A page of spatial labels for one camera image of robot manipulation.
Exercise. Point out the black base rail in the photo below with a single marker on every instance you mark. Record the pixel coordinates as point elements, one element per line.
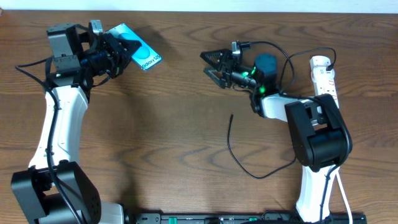
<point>269,216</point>

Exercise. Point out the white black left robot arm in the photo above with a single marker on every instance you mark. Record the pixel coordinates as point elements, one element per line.
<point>54,188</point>

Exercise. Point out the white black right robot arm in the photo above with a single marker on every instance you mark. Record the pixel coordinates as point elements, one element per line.
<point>319,136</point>

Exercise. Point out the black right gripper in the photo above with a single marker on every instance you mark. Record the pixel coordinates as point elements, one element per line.
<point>227,58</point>

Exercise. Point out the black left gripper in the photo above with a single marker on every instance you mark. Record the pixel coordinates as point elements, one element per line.
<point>115,55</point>

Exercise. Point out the silver Galaxy smartphone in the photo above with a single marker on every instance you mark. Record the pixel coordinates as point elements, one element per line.
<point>144,55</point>

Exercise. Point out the white power strip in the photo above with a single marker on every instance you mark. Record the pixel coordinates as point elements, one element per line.
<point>323,79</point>

